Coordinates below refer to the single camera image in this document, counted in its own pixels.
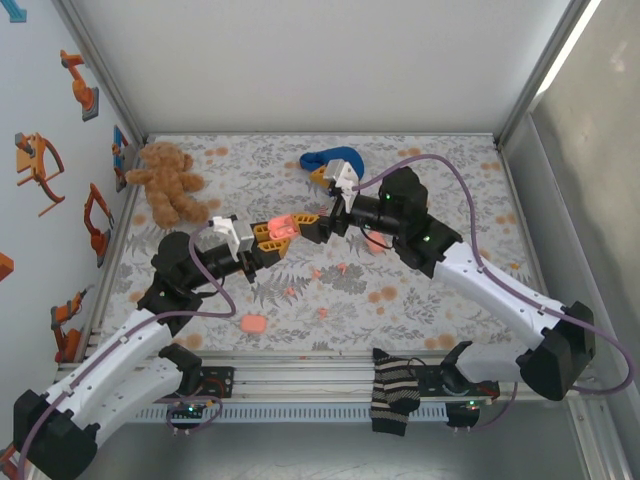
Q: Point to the pink earbud charging case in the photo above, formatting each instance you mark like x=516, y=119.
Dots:
x=252, y=324
x=279, y=227
x=375, y=244

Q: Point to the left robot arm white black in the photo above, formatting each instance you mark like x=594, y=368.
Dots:
x=100, y=372

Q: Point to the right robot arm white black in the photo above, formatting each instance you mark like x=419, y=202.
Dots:
x=500, y=297

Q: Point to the blue fabric cap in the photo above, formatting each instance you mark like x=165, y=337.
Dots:
x=312, y=161

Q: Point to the brown teddy bear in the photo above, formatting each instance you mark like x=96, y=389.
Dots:
x=165, y=175

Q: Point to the small circuit board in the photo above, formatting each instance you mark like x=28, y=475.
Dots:
x=190, y=411
x=472, y=404

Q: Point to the orange claw machine sticker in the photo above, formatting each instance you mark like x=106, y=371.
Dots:
x=35, y=167

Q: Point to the black beige striped sock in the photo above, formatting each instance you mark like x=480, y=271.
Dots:
x=395, y=390

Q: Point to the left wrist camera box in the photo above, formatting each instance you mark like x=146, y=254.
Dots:
x=240, y=240

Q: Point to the thin aluminium mat rail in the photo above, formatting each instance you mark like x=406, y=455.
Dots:
x=320, y=134

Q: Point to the blue orange wall sticker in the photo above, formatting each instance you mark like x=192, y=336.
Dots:
x=120, y=150

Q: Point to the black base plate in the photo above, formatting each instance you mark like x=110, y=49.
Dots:
x=425, y=382
x=222, y=377

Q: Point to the aluminium table edge rail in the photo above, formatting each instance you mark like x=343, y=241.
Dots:
x=300, y=380

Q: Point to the aluminium frame post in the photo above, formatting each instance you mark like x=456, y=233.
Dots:
x=537, y=75
x=103, y=70

